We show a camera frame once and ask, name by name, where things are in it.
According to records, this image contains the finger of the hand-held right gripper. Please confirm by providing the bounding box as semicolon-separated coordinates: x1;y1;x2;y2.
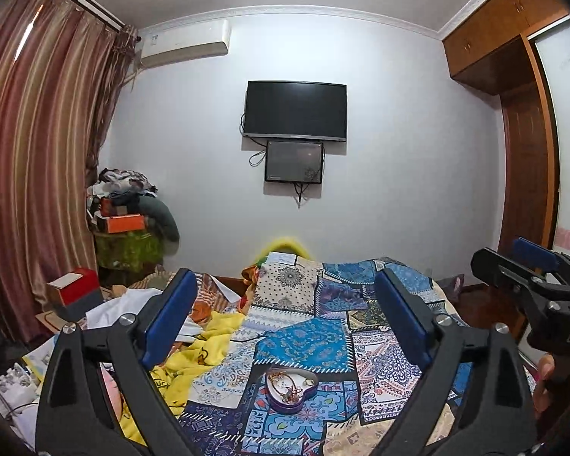
471;247;559;317
512;236;570;290

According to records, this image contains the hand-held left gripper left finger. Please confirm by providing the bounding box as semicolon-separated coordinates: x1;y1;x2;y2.
35;268;200;456

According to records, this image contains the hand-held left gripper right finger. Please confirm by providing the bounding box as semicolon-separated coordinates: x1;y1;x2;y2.
374;268;538;456

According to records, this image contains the red cord necklace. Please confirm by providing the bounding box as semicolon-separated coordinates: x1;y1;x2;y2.
268;371;314;402

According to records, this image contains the purple heart-shaped tin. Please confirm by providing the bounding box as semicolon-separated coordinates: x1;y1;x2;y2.
264;368;319;414

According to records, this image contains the person's right hand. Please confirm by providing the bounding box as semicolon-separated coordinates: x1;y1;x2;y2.
533;354;560;414

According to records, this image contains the brown patterned cloth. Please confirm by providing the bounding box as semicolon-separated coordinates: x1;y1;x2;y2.
129;270;173;291

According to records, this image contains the white cloth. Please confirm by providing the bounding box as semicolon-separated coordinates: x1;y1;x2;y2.
84;286;205;340

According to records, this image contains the orange patterned cloth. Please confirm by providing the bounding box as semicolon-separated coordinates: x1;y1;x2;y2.
189;266;267;326

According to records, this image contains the yellow cloth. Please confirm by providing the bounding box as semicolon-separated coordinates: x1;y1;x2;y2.
116;310;246;445

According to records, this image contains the wooden door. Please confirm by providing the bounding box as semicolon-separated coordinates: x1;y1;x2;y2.
498;88;560;260

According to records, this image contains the patchwork printed blanket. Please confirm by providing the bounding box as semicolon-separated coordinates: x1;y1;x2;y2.
168;254;538;456

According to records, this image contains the dark green pillow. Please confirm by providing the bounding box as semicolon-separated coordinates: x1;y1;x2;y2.
139;196;181;244

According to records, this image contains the red box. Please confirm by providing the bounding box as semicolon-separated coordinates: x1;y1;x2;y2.
46;267;101;309

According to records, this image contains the orange box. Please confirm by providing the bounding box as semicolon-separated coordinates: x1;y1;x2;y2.
104;215;147;234

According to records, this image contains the yellow plush cushion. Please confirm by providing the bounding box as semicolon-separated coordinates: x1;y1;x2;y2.
258;236;310;261

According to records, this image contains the pile of clothes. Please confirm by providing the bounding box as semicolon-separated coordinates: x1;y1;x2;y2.
86;167;160;201

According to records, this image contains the white power strip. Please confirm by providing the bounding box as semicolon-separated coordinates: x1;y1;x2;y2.
0;330;59;440

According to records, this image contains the striped brown curtain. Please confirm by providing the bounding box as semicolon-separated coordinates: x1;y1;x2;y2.
0;0;139;345

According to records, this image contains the wooden wardrobe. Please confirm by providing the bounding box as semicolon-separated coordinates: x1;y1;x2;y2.
441;0;570;257

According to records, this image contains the white air conditioner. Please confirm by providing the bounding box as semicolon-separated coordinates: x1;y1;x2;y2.
139;19;233;68

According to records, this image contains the black television cable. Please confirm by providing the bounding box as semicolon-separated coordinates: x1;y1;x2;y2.
240;113;268;168

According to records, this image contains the small black wall monitor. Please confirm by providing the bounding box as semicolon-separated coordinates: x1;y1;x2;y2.
264;140;325;185

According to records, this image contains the large black wall television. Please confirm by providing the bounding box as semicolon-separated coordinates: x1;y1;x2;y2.
244;80;348;144

